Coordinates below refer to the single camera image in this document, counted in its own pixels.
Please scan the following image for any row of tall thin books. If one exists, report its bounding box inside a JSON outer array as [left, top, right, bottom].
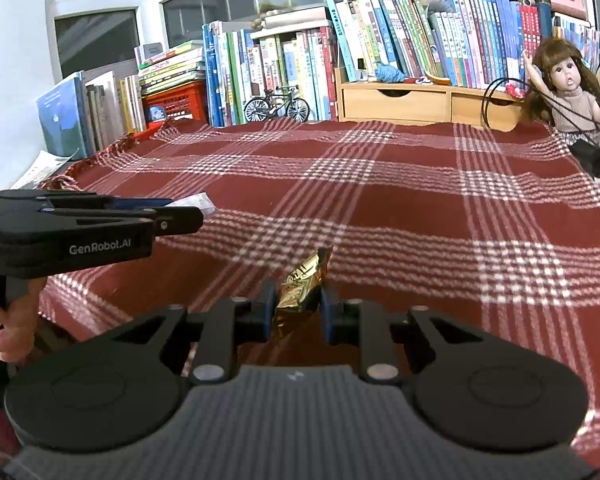
[[201, 20, 338, 128]]

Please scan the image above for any red plastic crate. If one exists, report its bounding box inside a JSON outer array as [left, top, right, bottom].
[[141, 80, 208, 133]]

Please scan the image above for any stack of flat picture books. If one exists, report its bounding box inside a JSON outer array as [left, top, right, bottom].
[[135, 40, 207, 96]]

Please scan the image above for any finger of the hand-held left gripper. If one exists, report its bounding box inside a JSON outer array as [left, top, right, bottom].
[[0, 190, 173, 210], [40, 206, 204, 236]]

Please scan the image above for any blue yarn toy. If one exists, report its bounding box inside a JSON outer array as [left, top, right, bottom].
[[372, 60, 406, 83]]

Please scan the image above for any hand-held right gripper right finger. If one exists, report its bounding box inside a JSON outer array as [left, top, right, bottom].
[[320, 282, 486, 386]]

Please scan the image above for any white printed paper sheet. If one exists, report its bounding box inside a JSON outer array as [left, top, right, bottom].
[[15, 150, 76, 191]]

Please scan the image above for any row of pale upright books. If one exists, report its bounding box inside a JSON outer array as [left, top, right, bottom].
[[35, 71, 146, 161]]

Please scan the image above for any wooden drawer organizer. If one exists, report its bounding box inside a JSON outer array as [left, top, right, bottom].
[[334, 66, 526, 133]]

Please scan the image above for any gold foil wrapper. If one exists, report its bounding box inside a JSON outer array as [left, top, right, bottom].
[[272, 245, 336, 346]]

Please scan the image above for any miniature black bicycle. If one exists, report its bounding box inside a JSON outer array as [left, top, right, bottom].
[[243, 86, 311, 123]]

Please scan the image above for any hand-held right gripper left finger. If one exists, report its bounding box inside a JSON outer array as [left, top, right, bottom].
[[85, 280, 278, 386]]

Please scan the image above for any person's left hand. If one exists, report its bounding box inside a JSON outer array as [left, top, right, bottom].
[[0, 277, 48, 363]]

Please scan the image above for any wooden bead string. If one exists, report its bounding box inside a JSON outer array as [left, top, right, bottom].
[[252, 10, 281, 32]]

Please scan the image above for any red plaid blanket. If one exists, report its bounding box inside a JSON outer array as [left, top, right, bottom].
[[37, 119, 600, 466]]

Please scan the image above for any row of small books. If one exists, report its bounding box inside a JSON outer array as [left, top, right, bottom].
[[552, 12, 600, 58]]

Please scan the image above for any flat beige box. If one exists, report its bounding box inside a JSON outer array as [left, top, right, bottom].
[[262, 7, 331, 28]]

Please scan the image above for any white framed window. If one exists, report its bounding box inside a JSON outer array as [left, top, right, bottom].
[[45, 0, 446, 81]]

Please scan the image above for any brown haired doll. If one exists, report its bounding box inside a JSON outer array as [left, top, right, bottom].
[[522, 39, 600, 178]]

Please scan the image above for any black cable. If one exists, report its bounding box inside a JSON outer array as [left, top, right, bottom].
[[482, 47, 600, 133]]

